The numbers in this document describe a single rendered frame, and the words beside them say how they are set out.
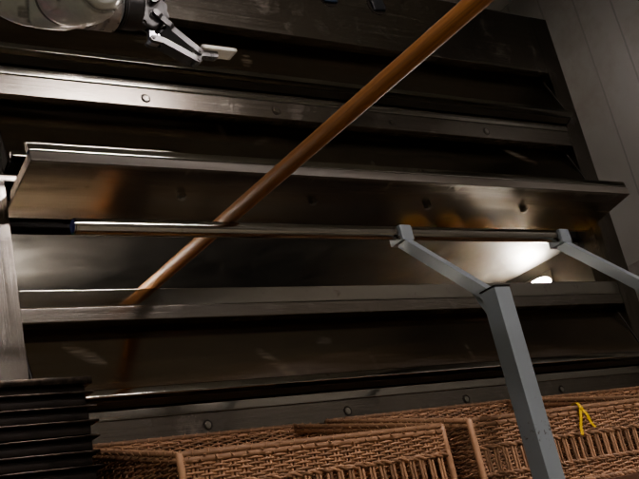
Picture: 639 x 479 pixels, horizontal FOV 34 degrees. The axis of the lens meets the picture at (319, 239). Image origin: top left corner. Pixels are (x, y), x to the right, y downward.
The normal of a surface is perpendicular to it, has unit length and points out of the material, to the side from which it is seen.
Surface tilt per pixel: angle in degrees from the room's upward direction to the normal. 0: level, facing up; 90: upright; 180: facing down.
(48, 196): 169
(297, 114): 90
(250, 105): 90
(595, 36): 90
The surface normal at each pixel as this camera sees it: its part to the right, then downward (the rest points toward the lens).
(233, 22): 0.53, -0.39
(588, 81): -0.85, 0.01
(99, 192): 0.31, 0.83
